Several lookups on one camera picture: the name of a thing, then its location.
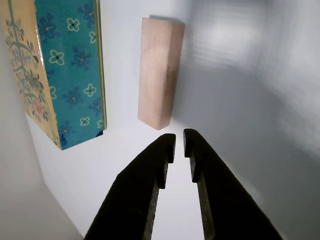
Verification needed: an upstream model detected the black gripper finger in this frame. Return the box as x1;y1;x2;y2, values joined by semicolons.
182;128;284;240
83;133;177;240

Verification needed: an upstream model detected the wooden Jenga block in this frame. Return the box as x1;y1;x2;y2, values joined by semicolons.
137;16;186;131

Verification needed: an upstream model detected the yellow and blue floral box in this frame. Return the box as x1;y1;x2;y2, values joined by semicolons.
0;0;108;151

